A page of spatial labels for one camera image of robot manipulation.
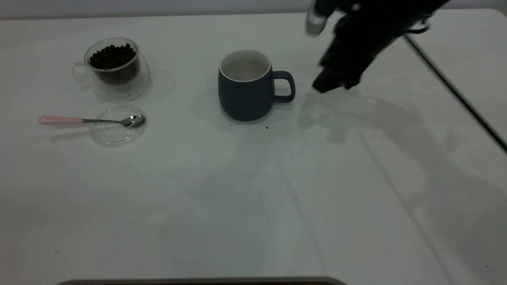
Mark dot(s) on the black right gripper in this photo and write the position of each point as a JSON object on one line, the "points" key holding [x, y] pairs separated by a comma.
{"points": [[364, 39]]}

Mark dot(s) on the pile of coffee beans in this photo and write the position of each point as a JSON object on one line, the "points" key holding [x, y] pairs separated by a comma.
{"points": [[113, 59]]}

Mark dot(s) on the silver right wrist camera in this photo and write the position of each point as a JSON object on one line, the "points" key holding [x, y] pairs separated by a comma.
{"points": [[317, 21]]}

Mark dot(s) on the clear double-walled glass cup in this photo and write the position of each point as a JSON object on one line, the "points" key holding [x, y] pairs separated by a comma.
{"points": [[143, 79]]}

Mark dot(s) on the dark blue-grey ceramic mug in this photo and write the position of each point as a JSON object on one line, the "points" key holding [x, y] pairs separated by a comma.
{"points": [[245, 101]]}

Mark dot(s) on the clear round glass lid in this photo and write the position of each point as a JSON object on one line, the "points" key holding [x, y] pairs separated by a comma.
{"points": [[119, 138]]}

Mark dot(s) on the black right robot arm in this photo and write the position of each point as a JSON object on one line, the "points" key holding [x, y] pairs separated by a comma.
{"points": [[404, 8]]}

